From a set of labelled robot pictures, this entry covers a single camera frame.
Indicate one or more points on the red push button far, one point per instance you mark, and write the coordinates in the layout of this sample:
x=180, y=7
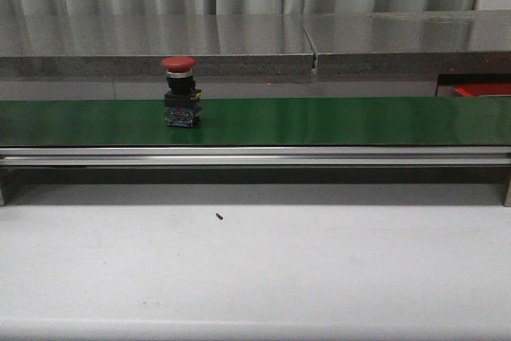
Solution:
x=182, y=101

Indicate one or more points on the grey counter left section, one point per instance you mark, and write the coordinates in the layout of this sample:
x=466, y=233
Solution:
x=119, y=57

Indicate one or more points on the grey counter section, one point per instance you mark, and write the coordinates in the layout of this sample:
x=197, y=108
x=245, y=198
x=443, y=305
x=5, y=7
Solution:
x=417, y=53
x=119, y=57

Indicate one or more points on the grey counter right section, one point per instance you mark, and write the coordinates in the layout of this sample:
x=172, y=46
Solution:
x=417, y=53

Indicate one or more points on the red plastic tray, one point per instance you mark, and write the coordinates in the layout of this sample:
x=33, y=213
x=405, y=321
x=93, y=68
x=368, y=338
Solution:
x=484, y=90

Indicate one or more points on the green conveyor belt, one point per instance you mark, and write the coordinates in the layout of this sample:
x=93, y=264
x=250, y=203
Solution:
x=261, y=121

